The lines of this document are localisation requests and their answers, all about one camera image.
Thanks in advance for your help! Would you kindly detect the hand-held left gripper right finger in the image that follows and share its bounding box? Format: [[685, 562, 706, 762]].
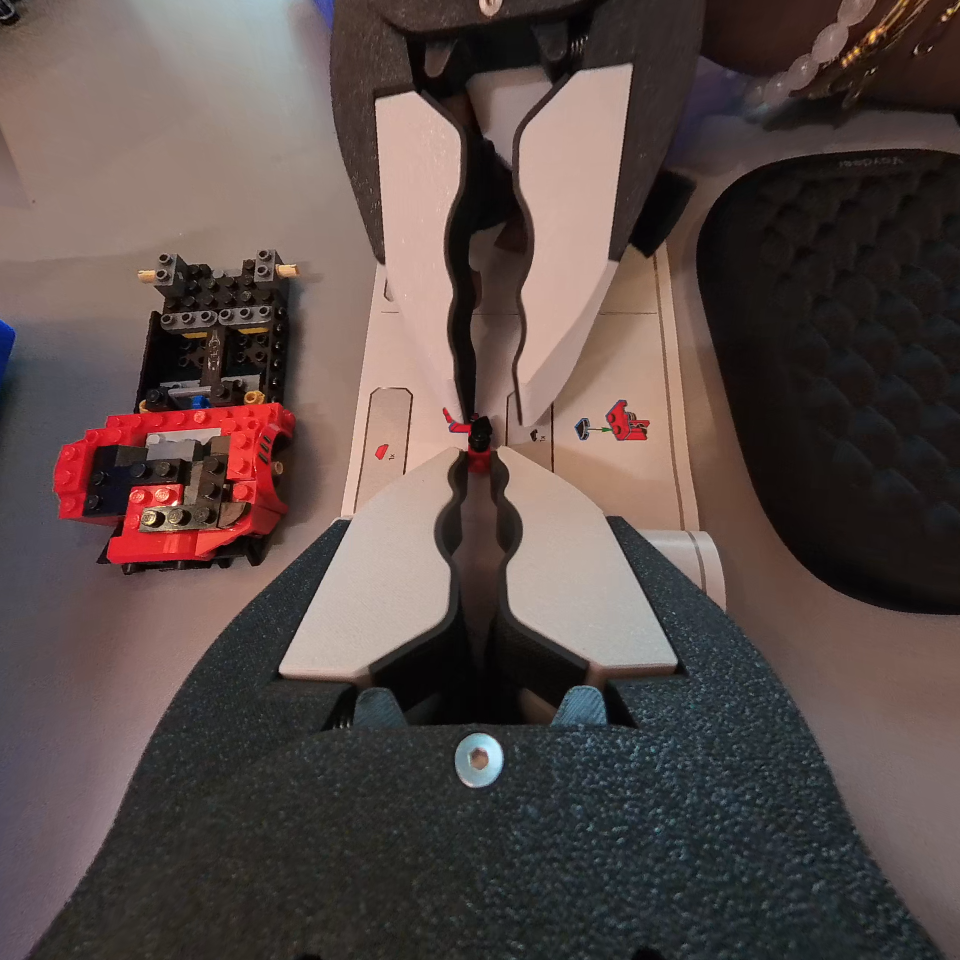
[[484, 447, 681, 723]]

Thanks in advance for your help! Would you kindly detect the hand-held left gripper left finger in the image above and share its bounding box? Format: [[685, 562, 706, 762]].
[[277, 447, 475, 726]]

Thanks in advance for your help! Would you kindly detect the red and black lego car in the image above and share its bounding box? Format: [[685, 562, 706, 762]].
[[54, 247, 305, 577]]

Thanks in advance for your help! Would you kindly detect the gold chain bracelet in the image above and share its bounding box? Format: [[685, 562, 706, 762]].
[[787, 0, 960, 110]]

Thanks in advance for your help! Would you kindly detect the white bead bracelet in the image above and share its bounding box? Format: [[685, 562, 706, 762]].
[[742, 0, 886, 114]]

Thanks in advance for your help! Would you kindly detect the lego instruction booklet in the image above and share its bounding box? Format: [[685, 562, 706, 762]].
[[341, 240, 729, 610]]

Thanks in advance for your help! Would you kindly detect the black quilted foam pad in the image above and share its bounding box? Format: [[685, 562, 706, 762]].
[[694, 146, 960, 618]]

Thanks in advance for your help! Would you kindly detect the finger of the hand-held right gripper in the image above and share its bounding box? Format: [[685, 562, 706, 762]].
[[512, 63, 636, 426], [372, 87, 481, 421]]

